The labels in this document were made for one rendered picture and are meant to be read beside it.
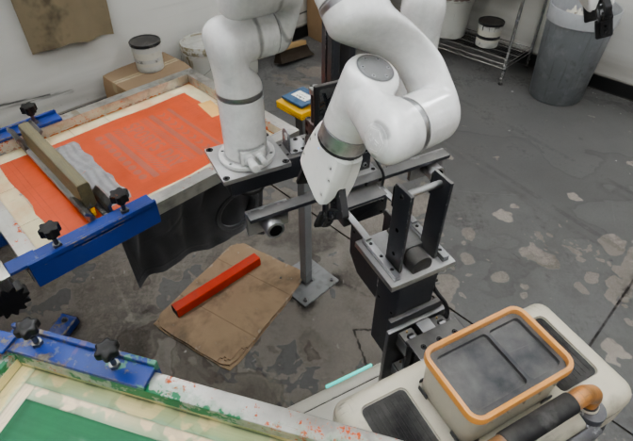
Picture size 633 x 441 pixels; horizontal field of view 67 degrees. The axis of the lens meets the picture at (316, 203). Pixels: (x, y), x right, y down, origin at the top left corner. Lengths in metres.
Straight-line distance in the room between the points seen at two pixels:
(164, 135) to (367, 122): 1.04
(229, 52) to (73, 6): 2.57
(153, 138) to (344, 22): 1.04
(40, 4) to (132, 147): 1.95
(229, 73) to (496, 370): 0.72
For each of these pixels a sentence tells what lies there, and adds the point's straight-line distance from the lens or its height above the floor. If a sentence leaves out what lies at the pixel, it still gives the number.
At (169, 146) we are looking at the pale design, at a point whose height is 0.96.
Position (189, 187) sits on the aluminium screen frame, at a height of 0.99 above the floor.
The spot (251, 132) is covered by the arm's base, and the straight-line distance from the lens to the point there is 1.01.
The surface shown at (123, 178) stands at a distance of 1.42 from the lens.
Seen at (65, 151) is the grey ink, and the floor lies 0.96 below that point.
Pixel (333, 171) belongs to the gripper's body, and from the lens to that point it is 0.69.
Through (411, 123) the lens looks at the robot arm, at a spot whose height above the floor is 1.47.
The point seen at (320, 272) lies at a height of 0.01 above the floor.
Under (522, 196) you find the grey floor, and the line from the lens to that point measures 2.97.
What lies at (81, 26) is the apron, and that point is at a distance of 3.48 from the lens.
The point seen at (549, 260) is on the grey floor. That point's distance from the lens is 2.64.
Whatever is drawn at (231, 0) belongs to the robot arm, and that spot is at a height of 1.50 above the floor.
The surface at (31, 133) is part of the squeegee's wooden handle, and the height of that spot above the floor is 1.06.
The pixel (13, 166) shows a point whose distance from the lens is 1.60.
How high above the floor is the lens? 1.77
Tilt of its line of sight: 41 degrees down
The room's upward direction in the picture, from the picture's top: straight up
